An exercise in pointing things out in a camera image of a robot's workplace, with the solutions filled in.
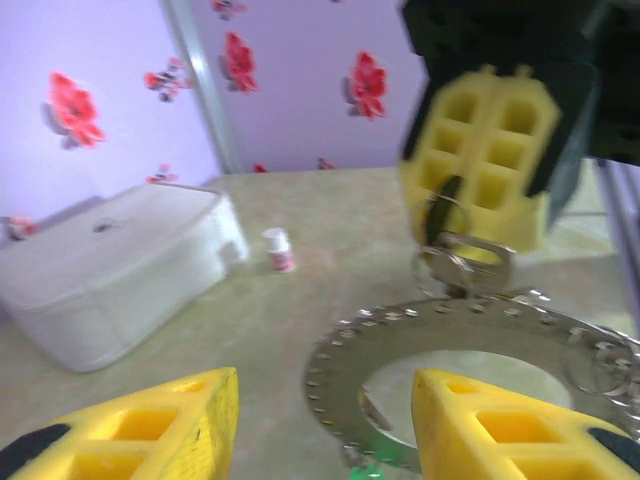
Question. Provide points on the aluminium corner post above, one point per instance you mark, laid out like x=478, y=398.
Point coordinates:
x=205, y=85

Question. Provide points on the metal disc keyring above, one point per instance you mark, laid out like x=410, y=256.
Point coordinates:
x=340, y=350

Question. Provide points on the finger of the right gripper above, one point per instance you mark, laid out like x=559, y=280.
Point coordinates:
x=425, y=155
x=537, y=145

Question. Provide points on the black key tag with key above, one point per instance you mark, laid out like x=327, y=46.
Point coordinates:
x=442, y=212

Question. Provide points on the green key tag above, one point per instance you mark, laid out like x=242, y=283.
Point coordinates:
x=372, y=472

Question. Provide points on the small white pink-labelled bottle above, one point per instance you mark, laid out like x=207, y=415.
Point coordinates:
x=280, y=250

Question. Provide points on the white zippered pill case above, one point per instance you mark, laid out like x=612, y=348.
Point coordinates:
x=100, y=280

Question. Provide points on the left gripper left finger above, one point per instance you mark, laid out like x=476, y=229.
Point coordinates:
x=150, y=440

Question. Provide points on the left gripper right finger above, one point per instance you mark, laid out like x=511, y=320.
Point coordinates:
x=465, y=450

